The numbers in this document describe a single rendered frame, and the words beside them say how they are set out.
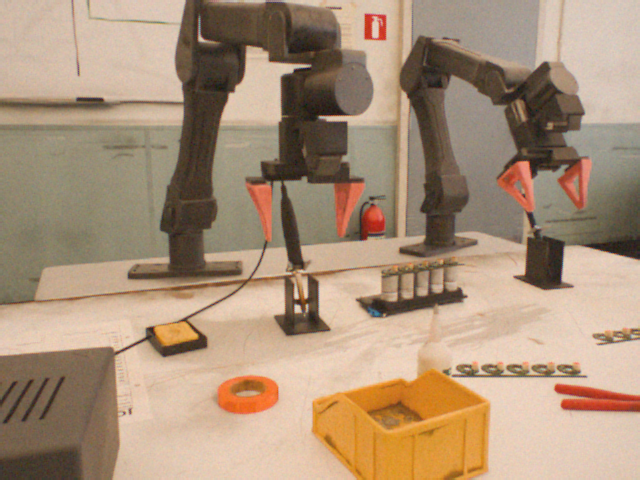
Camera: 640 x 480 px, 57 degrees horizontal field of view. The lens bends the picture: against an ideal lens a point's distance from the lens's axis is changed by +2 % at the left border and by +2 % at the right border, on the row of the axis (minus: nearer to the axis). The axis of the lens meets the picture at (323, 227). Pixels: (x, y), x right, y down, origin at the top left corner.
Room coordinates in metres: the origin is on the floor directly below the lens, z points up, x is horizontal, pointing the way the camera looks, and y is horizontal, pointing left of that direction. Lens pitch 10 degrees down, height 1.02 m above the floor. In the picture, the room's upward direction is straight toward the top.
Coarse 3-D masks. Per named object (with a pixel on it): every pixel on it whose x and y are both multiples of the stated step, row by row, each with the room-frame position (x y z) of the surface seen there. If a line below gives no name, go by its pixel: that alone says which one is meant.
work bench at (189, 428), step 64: (512, 256) 1.16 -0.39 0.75; (576, 256) 1.16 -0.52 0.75; (0, 320) 0.78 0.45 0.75; (64, 320) 0.78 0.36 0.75; (192, 320) 0.77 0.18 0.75; (256, 320) 0.77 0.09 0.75; (384, 320) 0.77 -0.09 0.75; (448, 320) 0.77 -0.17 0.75; (512, 320) 0.77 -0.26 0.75; (576, 320) 0.78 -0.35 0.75; (192, 384) 0.57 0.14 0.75; (320, 384) 0.57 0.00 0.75; (512, 384) 0.57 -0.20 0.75; (576, 384) 0.58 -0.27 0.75; (128, 448) 0.45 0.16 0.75; (192, 448) 0.45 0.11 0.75; (256, 448) 0.45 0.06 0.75; (320, 448) 0.45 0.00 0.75; (512, 448) 0.45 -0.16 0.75; (576, 448) 0.46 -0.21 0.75
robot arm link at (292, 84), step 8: (296, 72) 0.71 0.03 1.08; (304, 72) 0.70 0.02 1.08; (288, 80) 0.71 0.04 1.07; (296, 80) 0.71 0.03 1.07; (304, 80) 0.71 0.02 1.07; (288, 88) 0.71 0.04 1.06; (296, 88) 0.71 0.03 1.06; (288, 96) 0.71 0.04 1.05; (296, 96) 0.71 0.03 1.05; (288, 104) 0.71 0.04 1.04; (296, 104) 0.71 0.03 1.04; (304, 104) 0.71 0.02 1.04; (288, 112) 0.71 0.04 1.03; (296, 112) 0.71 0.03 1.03; (304, 112) 0.71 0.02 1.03; (312, 112) 0.71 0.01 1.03; (304, 120) 0.72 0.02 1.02
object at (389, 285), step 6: (390, 270) 0.80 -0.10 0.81; (396, 276) 0.79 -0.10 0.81; (384, 282) 0.79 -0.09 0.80; (390, 282) 0.79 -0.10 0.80; (396, 282) 0.80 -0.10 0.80; (384, 288) 0.79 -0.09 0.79; (390, 288) 0.79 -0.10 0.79; (396, 288) 0.80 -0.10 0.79; (384, 294) 0.79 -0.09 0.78; (390, 294) 0.79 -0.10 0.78; (396, 294) 0.80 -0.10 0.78; (384, 300) 0.79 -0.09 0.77; (390, 300) 0.79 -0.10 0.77; (396, 300) 0.80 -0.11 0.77
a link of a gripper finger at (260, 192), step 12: (252, 180) 0.70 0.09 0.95; (264, 180) 0.71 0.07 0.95; (276, 180) 0.74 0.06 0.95; (288, 180) 0.74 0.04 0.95; (300, 180) 0.75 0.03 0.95; (252, 192) 0.73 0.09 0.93; (264, 192) 0.69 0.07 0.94; (264, 204) 0.69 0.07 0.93; (264, 216) 0.70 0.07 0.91; (264, 228) 0.72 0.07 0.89
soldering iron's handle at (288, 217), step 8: (288, 200) 0.83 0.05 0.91; (288, 208) 0.82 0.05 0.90; (288, 216) 0.81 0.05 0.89; (288, 224) 0.80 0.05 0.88; (296, 224) 0.81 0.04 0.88; (288, 232) 0.80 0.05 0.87; (296, 232) 0.80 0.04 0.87; (288, 240) 0.79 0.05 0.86; (296, 240) 0.79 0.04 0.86; (288, 248) 0.79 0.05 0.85; (296, 248) 0.78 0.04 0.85; (288, 256) 0.78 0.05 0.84; (296, 256) 0.78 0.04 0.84; (296, 264) 0.77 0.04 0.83
